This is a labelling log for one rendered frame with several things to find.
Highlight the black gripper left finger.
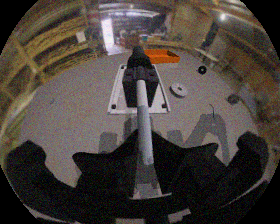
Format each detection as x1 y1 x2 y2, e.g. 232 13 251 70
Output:
72 129 137 198

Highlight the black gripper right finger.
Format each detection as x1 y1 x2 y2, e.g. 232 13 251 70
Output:
151 129 218 196

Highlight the orange rectangular tray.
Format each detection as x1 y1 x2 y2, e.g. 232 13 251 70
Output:
144 49 180 64

